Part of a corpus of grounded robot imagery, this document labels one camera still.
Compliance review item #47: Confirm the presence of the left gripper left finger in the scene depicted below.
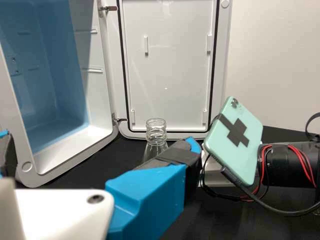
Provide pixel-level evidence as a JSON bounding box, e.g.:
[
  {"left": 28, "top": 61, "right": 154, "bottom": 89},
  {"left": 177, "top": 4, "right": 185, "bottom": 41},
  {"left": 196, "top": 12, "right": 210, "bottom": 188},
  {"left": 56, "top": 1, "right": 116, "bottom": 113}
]
[{"left": 0, "top": 128, "right": 19, "bottom": 180}]

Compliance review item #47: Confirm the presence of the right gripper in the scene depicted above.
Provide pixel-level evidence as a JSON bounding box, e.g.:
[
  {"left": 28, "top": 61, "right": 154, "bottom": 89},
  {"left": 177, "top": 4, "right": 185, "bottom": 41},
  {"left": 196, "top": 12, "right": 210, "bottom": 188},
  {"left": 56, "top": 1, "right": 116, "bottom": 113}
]
[{"left": 199, "top": 152, "right": 235, "bottom": 188}]

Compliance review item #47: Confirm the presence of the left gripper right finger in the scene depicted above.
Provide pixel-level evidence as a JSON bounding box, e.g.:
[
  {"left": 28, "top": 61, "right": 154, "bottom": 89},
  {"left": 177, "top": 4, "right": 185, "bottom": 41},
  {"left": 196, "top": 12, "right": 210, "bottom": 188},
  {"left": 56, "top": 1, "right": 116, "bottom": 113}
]
[{"left": 104, "top": 136, "right": 202, "bottom": 240}]

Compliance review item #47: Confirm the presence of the clear flask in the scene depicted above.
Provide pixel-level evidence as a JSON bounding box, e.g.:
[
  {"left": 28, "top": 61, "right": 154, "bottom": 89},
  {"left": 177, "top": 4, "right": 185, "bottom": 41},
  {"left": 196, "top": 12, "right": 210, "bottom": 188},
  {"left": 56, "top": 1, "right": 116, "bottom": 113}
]
[{"left": 143, "top": 117, "right": 168, "bottom": 166}]

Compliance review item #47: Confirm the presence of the white box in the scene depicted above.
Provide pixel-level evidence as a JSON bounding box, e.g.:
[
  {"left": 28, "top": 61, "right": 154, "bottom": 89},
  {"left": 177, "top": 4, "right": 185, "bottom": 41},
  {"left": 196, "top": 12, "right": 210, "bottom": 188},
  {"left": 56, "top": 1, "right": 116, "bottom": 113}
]
[{"left": 0, "top": 0, "right": 119, "bottom": 189}]

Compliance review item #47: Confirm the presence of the box door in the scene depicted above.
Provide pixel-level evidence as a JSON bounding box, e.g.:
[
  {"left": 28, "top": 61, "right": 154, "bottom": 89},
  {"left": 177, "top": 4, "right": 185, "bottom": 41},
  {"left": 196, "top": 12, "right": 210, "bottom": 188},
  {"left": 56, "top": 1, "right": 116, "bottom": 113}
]
[{"left": 98, "top": 0, "right": 233, "bottom": 140}]

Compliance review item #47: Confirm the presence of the right wrist camera phone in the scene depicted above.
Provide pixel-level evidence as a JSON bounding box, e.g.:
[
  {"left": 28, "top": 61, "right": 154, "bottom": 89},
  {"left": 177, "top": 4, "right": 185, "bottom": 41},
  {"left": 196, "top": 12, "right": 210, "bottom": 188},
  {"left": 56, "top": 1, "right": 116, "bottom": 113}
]
[{"left": 201, "top": 95, "right": 264, "bottom": 188}]

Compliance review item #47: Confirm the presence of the black cable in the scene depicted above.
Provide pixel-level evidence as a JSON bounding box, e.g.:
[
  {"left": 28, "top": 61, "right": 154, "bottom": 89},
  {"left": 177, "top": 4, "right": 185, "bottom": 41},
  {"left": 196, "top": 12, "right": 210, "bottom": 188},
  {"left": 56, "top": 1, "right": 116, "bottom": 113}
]
[
  {"left": 219, "top": 166, "right": 320, "bottom": 216},
  {"left": 305, "top": 113, "right": 320, "bottom": 144}
]

